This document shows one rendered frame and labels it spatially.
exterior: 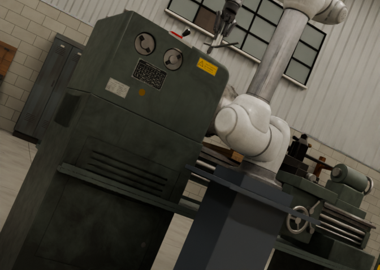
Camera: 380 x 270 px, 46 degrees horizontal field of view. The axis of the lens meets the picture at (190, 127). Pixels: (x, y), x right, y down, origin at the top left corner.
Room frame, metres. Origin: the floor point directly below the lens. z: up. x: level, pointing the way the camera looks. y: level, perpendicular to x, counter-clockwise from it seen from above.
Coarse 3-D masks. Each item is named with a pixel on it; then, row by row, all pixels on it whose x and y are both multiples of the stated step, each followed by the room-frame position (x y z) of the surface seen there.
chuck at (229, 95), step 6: (228, 84) 2.37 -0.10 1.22; (228, 90) 2.33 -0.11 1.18; (228, 96) 2.31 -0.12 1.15; (234, 96) 2.33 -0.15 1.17; (222, 102) 2.28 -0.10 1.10; (228, 102) 2.30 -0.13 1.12; (216, 114) 2.28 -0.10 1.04; (210, 126) 2.32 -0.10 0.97; (210, 132) 2.36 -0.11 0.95; (216, 132) 2.36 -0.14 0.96
